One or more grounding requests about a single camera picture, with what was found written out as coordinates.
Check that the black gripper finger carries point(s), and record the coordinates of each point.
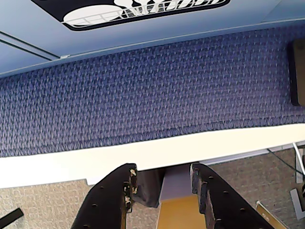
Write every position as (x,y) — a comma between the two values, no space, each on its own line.
(226,207)
(107,202)

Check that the blue cabinet door with window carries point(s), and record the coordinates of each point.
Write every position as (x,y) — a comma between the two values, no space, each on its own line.
(35,19)

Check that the gold metal plate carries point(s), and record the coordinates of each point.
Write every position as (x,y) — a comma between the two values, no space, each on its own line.
(269,215)

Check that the yellow wooden board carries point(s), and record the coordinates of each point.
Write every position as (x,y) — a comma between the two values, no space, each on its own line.
(177,214)

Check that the white board edge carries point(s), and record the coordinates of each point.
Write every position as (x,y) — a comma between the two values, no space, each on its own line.
(71,164)

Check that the black flat strip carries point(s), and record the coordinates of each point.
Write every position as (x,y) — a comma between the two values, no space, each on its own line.
(10,218)

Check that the blue woven fabric panel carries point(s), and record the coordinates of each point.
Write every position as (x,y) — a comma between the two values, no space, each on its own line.
(143,95)

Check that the dark rectangular box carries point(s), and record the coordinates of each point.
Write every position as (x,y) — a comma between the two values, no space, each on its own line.
(299,71)

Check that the grey blue post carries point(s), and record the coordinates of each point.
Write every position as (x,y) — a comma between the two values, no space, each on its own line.
(176,183)

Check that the white angled bracket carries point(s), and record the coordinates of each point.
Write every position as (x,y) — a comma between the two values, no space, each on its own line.
(296,202)

